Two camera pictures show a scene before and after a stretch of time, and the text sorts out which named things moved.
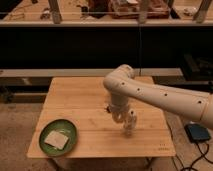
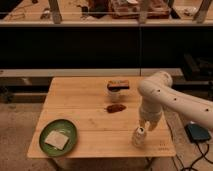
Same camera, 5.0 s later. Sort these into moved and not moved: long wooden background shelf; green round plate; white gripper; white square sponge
Moved: white gripper
Not moved: green round plate; white square sponge; long wooden background shelf
